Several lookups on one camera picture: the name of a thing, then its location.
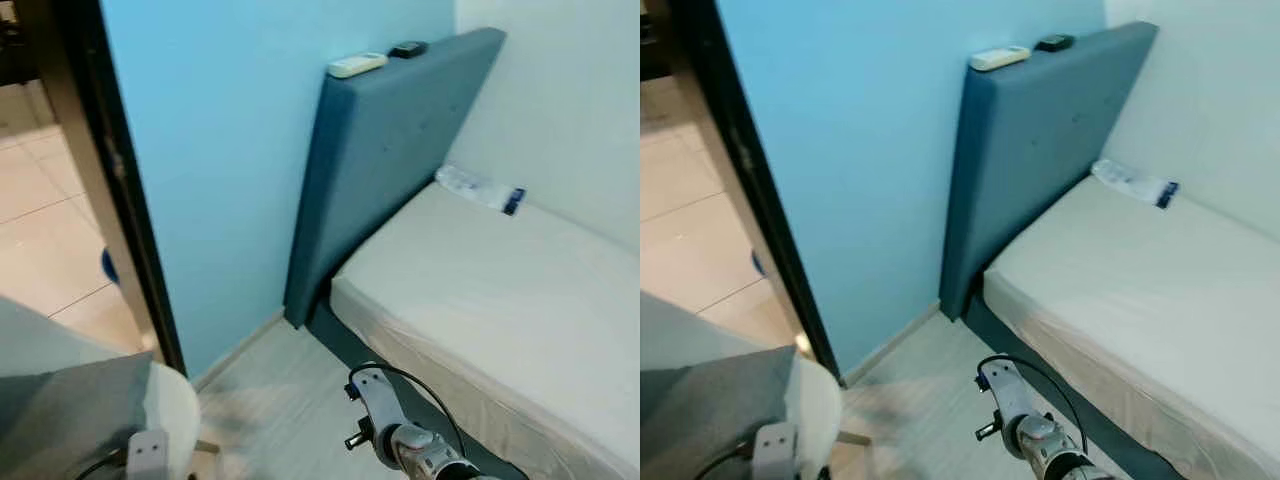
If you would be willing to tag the white remote control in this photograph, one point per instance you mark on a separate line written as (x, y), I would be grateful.
(998, 58)
(357, 65)

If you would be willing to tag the clear plastic packet blue label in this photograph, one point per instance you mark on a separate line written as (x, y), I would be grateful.
(1135, 182)
(480, 187)

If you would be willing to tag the dark blue bed base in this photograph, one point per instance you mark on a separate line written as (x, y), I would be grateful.
(333, 335)
(985, 325)

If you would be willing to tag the black remote control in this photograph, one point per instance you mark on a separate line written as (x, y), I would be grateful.
(1055, 42)
(408, 48)

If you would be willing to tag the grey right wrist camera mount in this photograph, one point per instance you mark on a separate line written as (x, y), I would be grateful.
(1003, 390)
(372, 395)

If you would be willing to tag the white bed mattress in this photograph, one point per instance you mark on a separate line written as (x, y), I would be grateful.
(1150, 300)
(500, 300)

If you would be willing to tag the blue upholstered headboard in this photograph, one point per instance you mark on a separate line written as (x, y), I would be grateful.
(390, 140)
(1040, 140)

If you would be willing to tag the dark door frame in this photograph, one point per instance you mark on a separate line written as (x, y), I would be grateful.
(758, 180)
(118, 150)

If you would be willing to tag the white chair wooden legs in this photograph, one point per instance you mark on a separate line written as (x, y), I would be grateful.
(820, 400)
(175, 410)

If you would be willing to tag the dark background furniture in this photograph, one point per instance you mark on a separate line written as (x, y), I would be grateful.
(12, 40)
(652, 40)

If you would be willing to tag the blue round object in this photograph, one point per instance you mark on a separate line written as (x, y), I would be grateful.
(758, 264)
(109, 265)

